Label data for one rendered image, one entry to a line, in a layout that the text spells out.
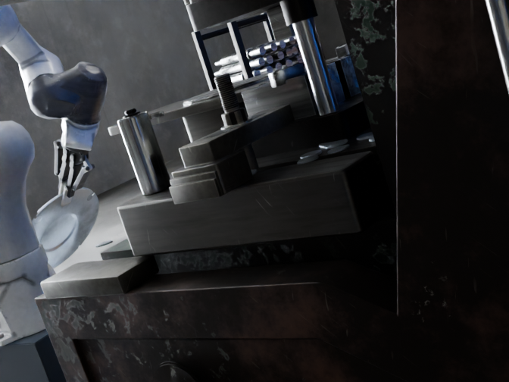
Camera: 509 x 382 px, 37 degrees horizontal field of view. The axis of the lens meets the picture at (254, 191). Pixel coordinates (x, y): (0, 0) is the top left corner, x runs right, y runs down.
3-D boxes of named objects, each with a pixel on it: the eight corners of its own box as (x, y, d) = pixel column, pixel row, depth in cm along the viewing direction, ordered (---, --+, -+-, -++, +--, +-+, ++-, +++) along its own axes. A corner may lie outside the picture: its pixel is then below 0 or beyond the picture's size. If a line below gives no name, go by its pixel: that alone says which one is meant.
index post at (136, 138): (140, 196, 86) (111, 115, 84) (157, 187, 88) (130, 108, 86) (157, 193, 84) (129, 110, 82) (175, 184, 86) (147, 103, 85)
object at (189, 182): (174, 204, 74) (139, 103, 72) (269, 153, 87) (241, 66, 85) (220, 197, 70) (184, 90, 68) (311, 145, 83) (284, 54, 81)
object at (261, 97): (252, 129, 88) (240, 91, 87) (317, 98, 100) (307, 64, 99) (316, 114, 83) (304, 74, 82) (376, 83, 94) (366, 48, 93)
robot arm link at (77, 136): (84, 99, 188) (80, 117, 191) (44, 113, 179) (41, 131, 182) (119, 126, 184) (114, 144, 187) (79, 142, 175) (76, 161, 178)
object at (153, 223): (132, 258, 85) (113, 208, 84) (329, 142, 119) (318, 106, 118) (362, 234, 66) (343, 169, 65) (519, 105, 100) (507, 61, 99)
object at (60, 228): (-4, 261, 191) (-5, 259, 192) (46, 285, 218) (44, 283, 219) (73, 174, 196) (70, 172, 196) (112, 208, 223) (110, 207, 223)
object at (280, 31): (270, 43, 89) (260, 12, 88) (291, 36, 93) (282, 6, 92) (292, 36, 87) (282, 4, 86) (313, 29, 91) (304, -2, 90)
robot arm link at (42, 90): (21, 100, 180) (28, 126, 173) (29, 52, 172) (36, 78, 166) (96, 103, 188) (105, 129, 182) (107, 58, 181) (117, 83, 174)
